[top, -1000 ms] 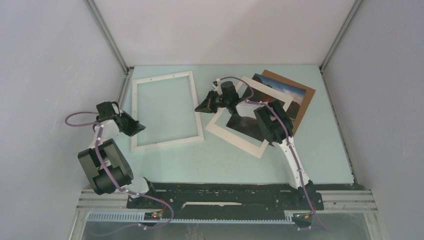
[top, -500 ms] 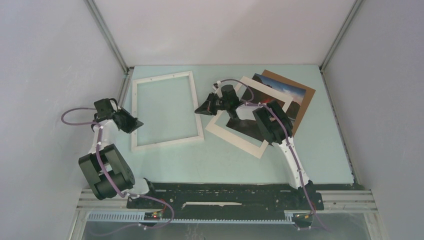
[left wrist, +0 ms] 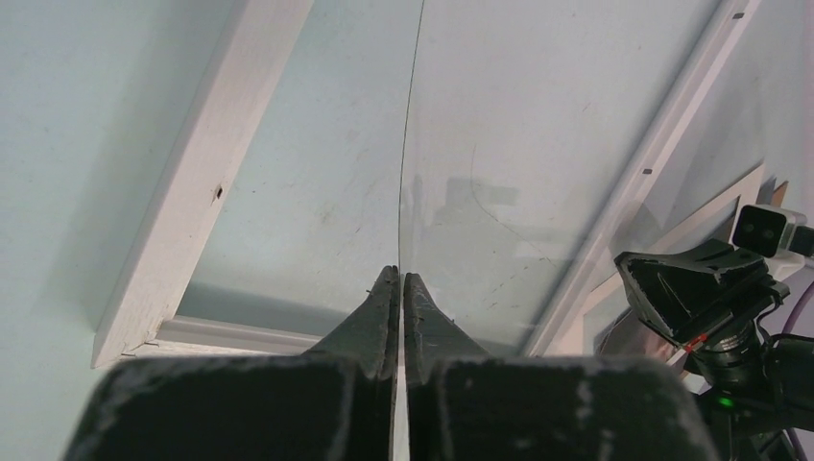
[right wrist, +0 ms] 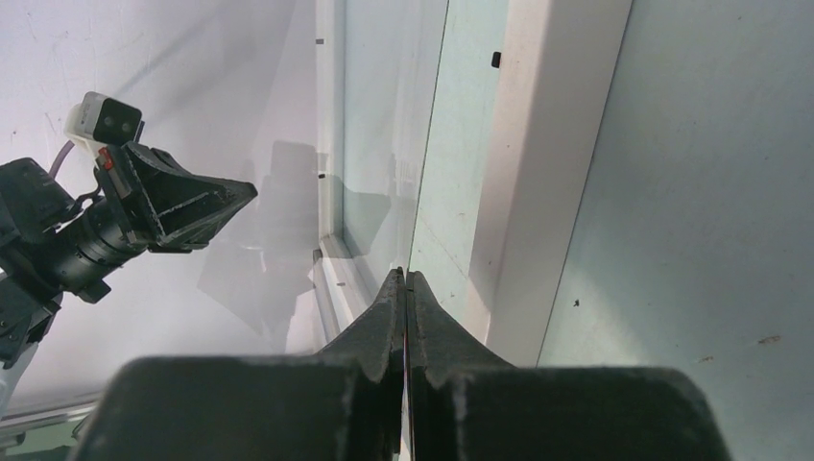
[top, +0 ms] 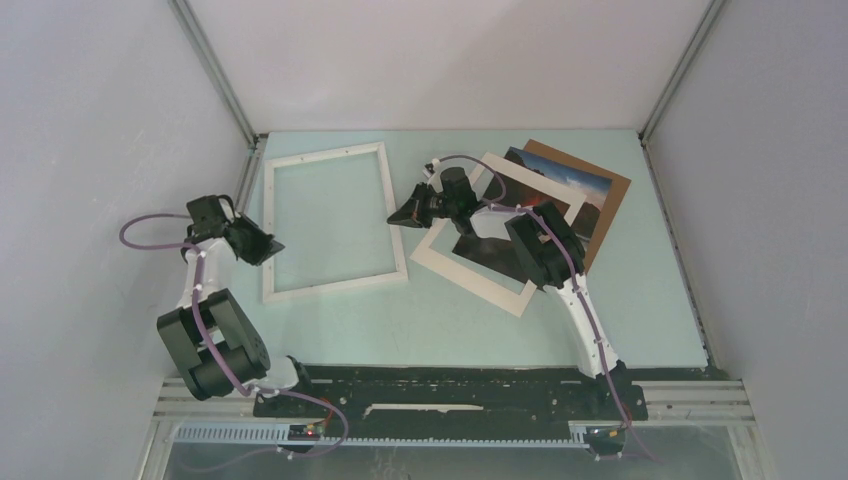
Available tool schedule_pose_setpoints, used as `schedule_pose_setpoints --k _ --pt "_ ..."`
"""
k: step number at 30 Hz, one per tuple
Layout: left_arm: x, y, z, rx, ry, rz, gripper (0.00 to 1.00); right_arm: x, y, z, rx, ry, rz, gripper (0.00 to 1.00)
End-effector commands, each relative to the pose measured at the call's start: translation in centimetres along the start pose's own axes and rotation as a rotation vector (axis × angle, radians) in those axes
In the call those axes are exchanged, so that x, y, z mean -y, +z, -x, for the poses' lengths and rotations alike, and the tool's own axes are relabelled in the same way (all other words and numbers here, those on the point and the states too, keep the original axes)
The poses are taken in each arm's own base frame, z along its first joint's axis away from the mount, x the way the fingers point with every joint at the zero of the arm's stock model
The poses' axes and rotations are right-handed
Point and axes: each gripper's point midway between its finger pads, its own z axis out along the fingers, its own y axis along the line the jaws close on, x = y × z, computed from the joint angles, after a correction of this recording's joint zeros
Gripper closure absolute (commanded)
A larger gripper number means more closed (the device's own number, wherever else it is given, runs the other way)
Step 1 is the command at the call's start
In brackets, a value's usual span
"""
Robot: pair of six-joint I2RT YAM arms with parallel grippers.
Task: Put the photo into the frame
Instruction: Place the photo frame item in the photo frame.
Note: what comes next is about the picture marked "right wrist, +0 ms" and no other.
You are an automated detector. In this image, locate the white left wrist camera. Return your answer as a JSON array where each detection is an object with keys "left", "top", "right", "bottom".
[{"left": 64, "top": 91, "right": 143, "bottom": 158}]

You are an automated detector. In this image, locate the white picture frame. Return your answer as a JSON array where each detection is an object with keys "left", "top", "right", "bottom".
[{"left": 311, "top": 0, "right": 634, "bottom": 369}]

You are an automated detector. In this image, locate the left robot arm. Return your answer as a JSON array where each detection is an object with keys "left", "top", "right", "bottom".
[{"left": 1, "top": 141, "right": 257, "bottom": 407}]

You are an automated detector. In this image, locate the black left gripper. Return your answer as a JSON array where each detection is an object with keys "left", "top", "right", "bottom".
[{"left": 47, "top": 142, "right": 258, "bottom": 303}]

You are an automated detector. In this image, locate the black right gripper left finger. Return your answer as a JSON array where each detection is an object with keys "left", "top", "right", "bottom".
[{"left": 70, "top": 269, "right": 406, "bottom": 460}]

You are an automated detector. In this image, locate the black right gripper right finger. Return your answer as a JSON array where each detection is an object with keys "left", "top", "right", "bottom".
[{"left": 405, "top": 272, "right": 730, "bottom": 460}]

